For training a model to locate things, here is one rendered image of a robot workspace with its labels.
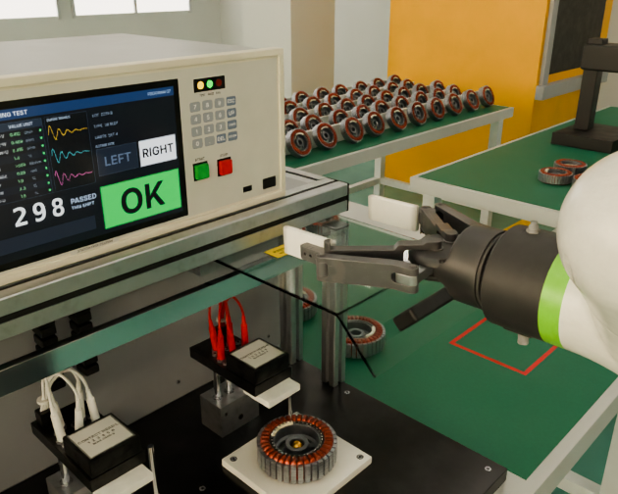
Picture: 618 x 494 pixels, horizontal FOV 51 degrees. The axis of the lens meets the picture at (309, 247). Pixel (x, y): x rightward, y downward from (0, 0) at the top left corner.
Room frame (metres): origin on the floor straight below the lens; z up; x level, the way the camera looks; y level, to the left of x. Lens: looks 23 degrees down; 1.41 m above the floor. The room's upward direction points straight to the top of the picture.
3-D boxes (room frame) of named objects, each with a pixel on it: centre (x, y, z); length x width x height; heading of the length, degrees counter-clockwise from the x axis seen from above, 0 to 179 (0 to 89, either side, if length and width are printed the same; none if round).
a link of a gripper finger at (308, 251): (0.57, -0.01, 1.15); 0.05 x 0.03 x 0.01; 45
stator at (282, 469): (0.72, 0.02, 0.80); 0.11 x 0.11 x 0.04
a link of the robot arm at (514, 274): (0.51, -0.19, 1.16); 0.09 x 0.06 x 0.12; 135
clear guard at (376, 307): (0.79, -0.04, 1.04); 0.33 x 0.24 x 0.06; 46
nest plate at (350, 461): (0.72, 0.02, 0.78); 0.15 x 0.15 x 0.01; 46
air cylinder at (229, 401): (0.82, 0.12, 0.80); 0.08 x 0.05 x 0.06; 136
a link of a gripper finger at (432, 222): (0.63, -0.13, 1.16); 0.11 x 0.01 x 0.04; 3
